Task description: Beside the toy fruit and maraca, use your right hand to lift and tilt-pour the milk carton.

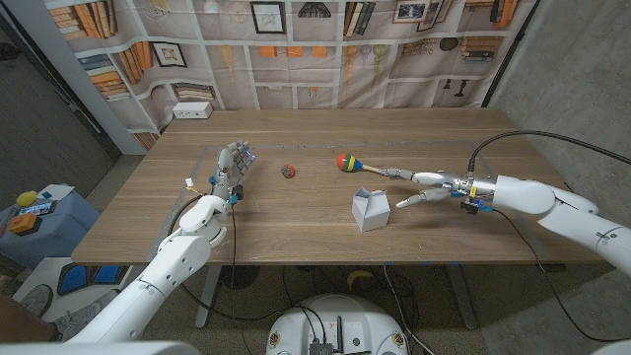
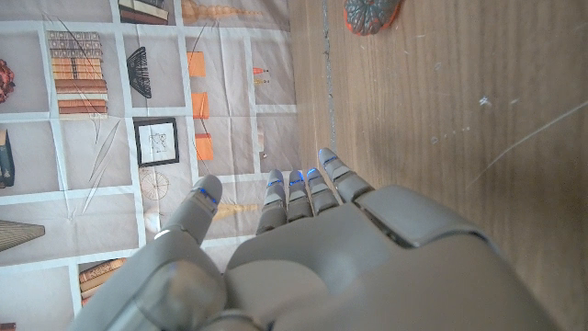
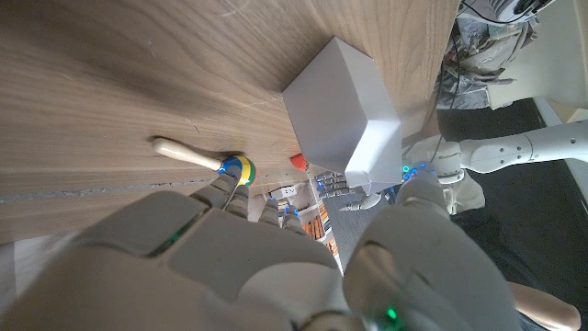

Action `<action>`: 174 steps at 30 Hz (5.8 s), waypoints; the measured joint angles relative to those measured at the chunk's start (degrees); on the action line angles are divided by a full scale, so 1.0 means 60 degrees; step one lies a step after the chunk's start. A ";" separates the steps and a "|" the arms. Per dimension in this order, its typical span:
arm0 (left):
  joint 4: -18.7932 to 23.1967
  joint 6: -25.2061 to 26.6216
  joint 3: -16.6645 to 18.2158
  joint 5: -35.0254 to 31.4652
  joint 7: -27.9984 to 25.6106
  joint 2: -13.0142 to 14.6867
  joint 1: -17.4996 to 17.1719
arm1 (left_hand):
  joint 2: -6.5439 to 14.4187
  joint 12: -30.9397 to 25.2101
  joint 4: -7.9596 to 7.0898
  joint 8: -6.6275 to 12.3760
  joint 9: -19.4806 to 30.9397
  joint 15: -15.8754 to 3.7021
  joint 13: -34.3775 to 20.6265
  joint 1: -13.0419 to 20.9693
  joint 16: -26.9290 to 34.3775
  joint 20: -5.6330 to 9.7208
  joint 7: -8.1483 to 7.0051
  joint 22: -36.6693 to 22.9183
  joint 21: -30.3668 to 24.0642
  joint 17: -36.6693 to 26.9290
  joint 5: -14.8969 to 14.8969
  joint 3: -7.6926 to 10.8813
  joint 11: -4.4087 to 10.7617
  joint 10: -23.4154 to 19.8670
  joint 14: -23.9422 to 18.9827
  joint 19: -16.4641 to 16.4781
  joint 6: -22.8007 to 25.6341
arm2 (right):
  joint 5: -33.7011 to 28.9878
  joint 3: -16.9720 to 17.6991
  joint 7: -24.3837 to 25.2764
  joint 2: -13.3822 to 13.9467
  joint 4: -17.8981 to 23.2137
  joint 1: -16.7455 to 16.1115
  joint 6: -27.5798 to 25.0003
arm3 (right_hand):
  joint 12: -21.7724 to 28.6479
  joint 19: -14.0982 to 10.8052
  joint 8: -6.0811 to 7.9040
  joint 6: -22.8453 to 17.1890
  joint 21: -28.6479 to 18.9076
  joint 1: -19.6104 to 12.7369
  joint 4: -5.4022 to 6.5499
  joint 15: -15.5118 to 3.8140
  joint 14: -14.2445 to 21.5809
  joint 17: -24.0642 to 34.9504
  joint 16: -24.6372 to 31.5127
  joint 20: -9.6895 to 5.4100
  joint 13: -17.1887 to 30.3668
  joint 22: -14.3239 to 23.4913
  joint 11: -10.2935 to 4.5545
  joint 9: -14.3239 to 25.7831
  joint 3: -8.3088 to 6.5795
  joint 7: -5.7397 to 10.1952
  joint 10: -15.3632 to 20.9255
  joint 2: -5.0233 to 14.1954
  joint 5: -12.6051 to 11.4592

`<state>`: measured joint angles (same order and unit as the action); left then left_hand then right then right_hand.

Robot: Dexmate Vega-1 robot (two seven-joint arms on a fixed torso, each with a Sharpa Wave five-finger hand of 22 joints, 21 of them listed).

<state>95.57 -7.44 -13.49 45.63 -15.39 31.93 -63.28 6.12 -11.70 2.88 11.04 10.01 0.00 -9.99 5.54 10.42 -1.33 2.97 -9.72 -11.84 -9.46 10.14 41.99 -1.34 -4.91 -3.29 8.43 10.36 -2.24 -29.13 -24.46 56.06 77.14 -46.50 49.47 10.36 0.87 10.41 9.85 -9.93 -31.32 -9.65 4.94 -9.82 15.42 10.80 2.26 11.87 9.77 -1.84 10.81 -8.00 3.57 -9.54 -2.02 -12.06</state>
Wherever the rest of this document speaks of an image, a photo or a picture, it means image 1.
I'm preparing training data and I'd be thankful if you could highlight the black smartphone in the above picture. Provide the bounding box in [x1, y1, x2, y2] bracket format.
[17, 200, 58, 217]

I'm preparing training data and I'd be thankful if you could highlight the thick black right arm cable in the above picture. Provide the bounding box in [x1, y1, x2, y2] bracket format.
[466, 129, 631, 174]

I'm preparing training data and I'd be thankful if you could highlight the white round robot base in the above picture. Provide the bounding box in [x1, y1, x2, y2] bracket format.
[265, 294, 410, 355]

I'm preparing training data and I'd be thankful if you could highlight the blue cloth covered box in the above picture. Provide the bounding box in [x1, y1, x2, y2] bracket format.
[0, 189, 103, 270]

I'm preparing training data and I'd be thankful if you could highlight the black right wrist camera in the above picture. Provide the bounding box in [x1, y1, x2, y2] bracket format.
[460, 198, 494, 216]

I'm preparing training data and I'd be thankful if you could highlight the grey metal table leg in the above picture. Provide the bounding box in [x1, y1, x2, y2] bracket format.
[446, 263, 478, 330]
[195, 264, 223, 329]

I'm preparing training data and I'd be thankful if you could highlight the white floor mat blue print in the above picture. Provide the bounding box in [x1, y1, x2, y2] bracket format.
[12, 255, 134, 336]

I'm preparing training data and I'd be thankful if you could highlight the colourful striped wooden maraca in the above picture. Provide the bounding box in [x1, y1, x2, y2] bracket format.
[336, 153, 390, 177]

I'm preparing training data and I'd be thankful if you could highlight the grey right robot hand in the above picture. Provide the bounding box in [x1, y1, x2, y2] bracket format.
[379, 167, 497, 209]

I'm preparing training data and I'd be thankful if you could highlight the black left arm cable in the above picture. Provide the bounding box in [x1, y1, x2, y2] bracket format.
[167, 194, 282, 324]

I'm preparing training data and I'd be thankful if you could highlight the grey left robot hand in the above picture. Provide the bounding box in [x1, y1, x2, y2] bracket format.
[211, 140, 257, 203]

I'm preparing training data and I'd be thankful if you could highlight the white power outlet box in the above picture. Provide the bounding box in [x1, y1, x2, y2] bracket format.
[172, 101, 214, 120]

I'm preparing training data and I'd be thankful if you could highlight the person in brown clothing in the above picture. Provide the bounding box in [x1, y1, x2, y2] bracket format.
[0, 274, 63, 345]

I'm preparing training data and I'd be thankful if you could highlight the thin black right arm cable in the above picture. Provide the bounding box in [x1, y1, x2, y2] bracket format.
[491, 207, 631, 343]

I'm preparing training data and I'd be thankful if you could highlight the white milk carton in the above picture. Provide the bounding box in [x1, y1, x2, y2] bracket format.
[351, 186, 391, 234]

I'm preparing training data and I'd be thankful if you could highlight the black backdrop stand pole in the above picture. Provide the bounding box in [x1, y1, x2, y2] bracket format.
[480, 0, 542, 108]

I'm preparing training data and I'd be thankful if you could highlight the printed bookshelf backdrop cloth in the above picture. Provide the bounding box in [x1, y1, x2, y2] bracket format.
[43, 0, 541, 152]

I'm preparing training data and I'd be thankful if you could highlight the white paper sheet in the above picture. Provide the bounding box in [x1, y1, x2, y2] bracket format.
[36, 183, 76, 202]

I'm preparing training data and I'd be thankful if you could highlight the grey floor cable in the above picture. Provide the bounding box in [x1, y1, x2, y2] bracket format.
[382, 263, 436, 355]

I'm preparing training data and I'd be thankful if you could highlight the orange toy block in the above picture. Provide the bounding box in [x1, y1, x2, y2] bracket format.
[8, 212, 38, 235]

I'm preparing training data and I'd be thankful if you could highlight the yellow toy banana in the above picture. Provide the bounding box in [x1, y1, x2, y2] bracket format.
[346, 269, 375, 291]

